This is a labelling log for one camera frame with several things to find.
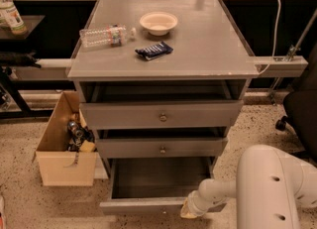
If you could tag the grey middle drawer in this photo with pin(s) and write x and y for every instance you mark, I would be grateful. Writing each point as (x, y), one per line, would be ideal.
(159, 143)

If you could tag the dark items in box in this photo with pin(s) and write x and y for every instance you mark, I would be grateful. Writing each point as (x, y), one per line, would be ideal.
(78, 135)

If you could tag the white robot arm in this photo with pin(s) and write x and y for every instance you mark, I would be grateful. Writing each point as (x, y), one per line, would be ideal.
(269, 187)

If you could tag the black side table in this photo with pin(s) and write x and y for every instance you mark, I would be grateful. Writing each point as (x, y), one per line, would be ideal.
(8, 60)

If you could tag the grey bottom drawer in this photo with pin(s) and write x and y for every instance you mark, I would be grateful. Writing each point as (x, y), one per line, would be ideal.
(154, 185)

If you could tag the metal clamp rod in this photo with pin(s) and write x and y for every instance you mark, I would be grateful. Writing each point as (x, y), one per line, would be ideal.
(295, 48)

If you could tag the dark blue snack packet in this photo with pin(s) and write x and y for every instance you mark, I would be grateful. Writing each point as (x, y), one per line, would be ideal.
(158, 50)

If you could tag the clear plastic water bottle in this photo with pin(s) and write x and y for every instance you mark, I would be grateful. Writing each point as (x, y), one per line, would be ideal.
(114, 35)

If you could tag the grey drawer cabinet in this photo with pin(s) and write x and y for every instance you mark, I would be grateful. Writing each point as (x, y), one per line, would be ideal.
(208, 62)

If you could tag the yellow sponge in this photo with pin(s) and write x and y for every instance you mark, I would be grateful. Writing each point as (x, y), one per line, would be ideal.
(87, 147)

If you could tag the grey drawer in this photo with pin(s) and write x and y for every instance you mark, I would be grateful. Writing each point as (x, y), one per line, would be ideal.
(165, 114)
(159, 143)
(154, 185)

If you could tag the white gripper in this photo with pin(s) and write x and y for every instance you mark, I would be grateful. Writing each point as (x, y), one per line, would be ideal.
(197, 203)

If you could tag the cardboard box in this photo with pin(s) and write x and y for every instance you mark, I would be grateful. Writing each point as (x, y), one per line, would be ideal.
(58, 165)

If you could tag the grey top drawer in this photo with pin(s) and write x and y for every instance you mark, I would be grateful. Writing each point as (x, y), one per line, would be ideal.
(165, 114)

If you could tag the white paper bowl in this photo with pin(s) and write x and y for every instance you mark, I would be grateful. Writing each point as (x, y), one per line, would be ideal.
(158, 23)

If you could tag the black office chair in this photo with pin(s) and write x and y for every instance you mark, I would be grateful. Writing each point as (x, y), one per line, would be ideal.
(300, 107)

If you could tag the green label bottle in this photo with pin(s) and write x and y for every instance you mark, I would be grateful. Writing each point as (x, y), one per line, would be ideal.
(12, 17)

